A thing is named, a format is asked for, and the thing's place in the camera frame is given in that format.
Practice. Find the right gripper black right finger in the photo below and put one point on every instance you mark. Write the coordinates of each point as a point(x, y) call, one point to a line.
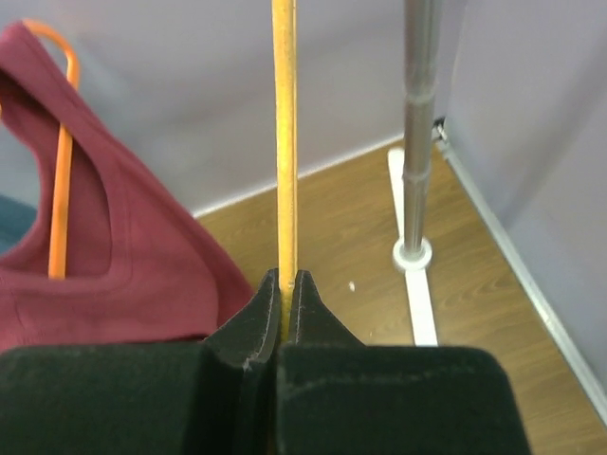
point(336, 395)

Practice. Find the yellow wooden hanger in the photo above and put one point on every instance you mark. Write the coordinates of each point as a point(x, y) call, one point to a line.
point(283, 14)

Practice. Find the right white rack foot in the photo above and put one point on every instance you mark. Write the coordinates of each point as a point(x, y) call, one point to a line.
point(415, 269)

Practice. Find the maroon hanging tank top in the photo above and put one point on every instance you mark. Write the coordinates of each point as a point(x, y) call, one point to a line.
point(139, 267)

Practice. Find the orange hanger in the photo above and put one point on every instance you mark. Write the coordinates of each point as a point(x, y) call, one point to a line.
point(61, 190)

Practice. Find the grey-blue hanging tank top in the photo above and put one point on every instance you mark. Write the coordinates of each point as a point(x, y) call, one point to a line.
point(17, 219)

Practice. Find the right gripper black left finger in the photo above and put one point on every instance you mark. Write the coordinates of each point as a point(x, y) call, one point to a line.
point(187, 397)

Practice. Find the right metal rack pole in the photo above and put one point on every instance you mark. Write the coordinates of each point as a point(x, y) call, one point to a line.
point(422, 31)

